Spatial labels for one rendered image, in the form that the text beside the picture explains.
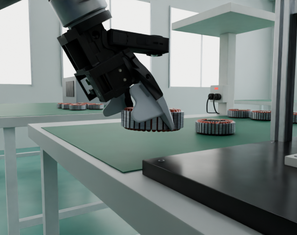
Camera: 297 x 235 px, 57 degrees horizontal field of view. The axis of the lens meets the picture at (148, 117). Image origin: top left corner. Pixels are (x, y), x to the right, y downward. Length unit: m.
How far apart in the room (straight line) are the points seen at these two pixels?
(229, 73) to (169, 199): 1.21
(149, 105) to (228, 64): 1.09
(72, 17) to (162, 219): 0.29
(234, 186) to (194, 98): 5.89
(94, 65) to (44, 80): 4.29
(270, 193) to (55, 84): 4.55
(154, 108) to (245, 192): 0.20
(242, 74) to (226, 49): 5.85
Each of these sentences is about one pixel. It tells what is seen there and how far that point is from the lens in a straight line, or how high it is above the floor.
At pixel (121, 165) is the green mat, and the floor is 0.75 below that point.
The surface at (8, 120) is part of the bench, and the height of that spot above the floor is 0.73.
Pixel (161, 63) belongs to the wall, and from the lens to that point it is 5.64.
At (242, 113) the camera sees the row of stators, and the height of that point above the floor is 0.77.
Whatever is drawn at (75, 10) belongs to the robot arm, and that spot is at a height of 0.98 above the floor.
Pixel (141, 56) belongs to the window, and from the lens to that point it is 5.39.
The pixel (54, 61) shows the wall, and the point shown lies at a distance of 4.76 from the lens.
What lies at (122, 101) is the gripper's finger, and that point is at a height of 0.85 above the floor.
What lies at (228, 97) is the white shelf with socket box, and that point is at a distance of 1.45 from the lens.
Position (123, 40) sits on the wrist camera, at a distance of 0.43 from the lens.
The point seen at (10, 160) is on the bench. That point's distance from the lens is 1.53.
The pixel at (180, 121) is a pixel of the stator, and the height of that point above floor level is 0.82.
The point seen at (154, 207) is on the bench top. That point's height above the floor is 0.74.
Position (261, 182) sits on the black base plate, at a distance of 0.32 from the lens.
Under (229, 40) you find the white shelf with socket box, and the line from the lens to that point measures 1.49.
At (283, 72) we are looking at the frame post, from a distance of 0.59.
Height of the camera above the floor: 0.86
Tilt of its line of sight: 5 degrees down
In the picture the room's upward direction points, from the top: straight up
